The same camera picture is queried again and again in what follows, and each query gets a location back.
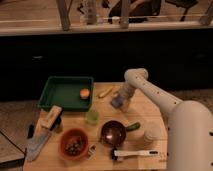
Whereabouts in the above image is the small clear tabletop item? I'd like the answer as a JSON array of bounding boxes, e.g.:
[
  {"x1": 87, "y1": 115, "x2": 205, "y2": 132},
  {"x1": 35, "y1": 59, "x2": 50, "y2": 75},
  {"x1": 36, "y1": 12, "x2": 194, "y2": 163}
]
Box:
[{"x1": 159, "y1": 152, "x2": 167, "y2": 162}]

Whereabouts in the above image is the orange bowl with items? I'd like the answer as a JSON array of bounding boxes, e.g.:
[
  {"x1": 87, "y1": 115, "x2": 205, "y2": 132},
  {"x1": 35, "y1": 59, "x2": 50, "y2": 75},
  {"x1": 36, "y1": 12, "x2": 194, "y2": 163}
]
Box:
[{"x1": 58, "y1": 128, "x2": 89, "y2": 161}]

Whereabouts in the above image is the yellow toy banana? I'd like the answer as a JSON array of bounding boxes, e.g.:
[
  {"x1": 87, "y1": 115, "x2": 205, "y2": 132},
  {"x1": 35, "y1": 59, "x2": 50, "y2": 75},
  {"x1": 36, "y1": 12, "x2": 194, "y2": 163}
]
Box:
[{"x1": 98, "y1": 87, "x2": 113, "y2": 98}]

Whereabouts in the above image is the dark purple bowl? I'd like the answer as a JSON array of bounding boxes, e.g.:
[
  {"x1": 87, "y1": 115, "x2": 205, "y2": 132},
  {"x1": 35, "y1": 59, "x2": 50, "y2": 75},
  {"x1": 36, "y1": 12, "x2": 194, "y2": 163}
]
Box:
[{"x1": 101, "y1": 120, "x2": 126, "y2": 146}]

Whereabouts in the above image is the person in background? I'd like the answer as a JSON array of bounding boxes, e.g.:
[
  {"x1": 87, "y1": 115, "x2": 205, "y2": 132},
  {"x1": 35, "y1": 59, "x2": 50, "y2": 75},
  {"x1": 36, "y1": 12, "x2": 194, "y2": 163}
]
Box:
[{"x1": 108, "y1": 0, "x2": 162, "y2": 24}]

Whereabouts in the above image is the grey blade knife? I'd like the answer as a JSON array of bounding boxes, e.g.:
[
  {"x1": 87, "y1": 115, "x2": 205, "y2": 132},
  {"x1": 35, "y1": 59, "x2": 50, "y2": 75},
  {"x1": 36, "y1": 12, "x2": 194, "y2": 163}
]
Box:
[{"x1": 26, "y1": 128, "x2": 51, "y2": 162}]

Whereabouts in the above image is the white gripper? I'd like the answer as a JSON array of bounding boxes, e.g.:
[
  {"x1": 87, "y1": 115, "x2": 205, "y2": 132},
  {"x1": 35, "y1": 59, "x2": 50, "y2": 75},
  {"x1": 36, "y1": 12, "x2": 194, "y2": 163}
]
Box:
[{"x1": 112, "y1": 82, "x2": 135, "y2": 112}]

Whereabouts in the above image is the white paper cup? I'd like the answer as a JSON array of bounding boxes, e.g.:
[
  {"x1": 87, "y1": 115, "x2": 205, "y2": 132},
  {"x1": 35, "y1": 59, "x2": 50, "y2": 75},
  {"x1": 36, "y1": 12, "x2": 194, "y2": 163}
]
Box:
[{"x1": 143, "y1": 122, "x2": 161, "y2": 146}]

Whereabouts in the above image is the white dish brush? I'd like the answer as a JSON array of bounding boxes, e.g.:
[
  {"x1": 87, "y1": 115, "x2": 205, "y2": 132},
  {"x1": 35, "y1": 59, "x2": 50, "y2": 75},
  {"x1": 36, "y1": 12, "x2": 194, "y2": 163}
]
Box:
[{"x1": 110, "y1": 149, "x2": 158, "y2": 161}]

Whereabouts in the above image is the green plastic tray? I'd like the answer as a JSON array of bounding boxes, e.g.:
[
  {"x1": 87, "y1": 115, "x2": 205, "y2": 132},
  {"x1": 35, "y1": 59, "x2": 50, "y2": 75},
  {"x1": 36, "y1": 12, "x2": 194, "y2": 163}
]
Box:
[{"x1": 38, "y1": 76, "x2": 93, "y2": 112}]

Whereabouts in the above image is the orange toy fruit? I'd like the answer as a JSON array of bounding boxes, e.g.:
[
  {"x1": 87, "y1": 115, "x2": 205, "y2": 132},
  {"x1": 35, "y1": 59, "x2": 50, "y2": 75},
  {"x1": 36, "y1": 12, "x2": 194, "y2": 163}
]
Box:
[{"x1": 80, "y1": 88, "x2": 90, "y2": 99}]

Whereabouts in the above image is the small white clip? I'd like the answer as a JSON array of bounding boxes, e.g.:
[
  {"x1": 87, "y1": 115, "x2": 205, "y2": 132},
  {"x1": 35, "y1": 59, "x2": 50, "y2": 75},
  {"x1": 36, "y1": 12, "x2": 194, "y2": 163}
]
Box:
[{"x1": 88, "y1": 145, "x2": 96, "y2": 157}]

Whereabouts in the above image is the green toy cucumber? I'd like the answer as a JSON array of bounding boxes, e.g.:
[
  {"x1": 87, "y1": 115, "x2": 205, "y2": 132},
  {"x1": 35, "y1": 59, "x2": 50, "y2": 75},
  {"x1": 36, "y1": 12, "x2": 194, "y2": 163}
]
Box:
[{"x1": 125, "y1": 122, "x2": 141, "y2": 132}]

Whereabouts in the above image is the small green cup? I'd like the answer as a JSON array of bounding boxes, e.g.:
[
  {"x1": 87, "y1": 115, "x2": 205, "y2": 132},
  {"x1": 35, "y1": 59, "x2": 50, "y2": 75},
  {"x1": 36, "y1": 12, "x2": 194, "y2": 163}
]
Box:
[{"x1": 85, "y1": 109, "x2": 99, "y2": 125}]

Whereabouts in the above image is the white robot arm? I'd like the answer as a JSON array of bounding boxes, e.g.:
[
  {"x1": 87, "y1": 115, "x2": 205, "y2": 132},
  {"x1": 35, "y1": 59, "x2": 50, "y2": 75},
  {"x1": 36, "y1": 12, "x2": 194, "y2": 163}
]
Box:
[{"x1": 111, "y1": 68, "x2": 213, "y2": 171}]

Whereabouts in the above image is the wooden block brush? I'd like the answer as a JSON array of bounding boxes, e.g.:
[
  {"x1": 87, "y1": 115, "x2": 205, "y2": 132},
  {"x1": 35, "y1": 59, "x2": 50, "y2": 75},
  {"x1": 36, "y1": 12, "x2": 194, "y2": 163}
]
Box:
[{"x1": 41, "y1": 105, "x2": 62, "y2": 129}]

